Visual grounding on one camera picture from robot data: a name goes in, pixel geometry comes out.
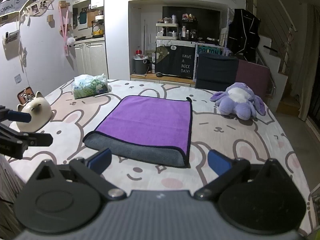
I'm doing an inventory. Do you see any purple and grey towel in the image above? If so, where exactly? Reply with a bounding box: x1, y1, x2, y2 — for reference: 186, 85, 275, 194
83, 95, 193, 169

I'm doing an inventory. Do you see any pink ribbon strap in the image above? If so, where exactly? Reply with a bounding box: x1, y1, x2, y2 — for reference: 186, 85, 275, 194
58, 1, 76, 57

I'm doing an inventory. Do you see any green plate sign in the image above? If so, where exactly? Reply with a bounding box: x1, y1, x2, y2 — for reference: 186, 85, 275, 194
197, 47, 222, 56

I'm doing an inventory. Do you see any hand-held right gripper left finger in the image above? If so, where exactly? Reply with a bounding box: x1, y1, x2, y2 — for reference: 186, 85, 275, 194
32, 147, 127, 201

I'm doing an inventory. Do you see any white kitchen cabinet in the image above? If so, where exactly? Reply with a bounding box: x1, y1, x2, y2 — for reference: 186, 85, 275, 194
72, 37, 109, 80

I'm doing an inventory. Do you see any grey trash bin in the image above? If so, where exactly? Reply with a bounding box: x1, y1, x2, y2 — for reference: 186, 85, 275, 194
133, 57, 151, 75

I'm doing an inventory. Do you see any beige curtain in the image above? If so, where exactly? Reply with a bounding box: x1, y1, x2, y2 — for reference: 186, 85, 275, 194
290, 4, 320, 122

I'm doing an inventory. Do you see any black printed cabinet curtain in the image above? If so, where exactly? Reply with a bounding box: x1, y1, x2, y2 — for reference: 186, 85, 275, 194
155, 43, 197, 78

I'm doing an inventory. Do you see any maroon chair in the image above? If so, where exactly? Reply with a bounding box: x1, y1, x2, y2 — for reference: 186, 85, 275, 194
235, 60, 271, 101

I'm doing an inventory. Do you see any orange tray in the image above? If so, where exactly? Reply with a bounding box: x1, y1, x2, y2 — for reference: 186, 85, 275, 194
17, 87, 33, 105

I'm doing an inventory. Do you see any bunny print table cover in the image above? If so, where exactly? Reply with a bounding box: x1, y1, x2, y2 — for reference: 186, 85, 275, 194
5, 79, 313, 240

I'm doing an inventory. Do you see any black chair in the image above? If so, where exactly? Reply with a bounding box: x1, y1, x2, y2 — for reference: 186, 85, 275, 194
195, 53, 239, 91

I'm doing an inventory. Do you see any green floral tissue pack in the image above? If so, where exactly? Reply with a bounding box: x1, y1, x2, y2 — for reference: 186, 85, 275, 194
72, 73, 109, 99

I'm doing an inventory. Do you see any black hanging jacket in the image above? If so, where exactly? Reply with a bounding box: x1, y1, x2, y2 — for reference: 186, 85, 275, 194
226, 8, 261, 62

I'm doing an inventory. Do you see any white staircase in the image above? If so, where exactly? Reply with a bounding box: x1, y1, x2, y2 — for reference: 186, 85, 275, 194
255, 34, 289, 108

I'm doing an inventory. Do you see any cream cat-shaped ceramic jar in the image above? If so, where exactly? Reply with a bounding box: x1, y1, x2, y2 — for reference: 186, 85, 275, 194
17, 91, 52, 133

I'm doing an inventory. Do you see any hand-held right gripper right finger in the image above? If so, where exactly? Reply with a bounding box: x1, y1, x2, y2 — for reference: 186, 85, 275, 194
194, 149, 288, 201

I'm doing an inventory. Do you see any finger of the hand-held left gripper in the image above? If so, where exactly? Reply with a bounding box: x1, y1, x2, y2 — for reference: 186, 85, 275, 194
0, 106, 32, 123
0, 123, 54, 147

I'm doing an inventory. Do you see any purple plush toy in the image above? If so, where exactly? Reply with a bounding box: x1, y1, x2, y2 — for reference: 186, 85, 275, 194
210, 82, 266, 121

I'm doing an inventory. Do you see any white desktop shelf organizer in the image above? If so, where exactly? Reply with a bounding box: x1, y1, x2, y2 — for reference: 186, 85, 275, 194
155, 22, 182, 41

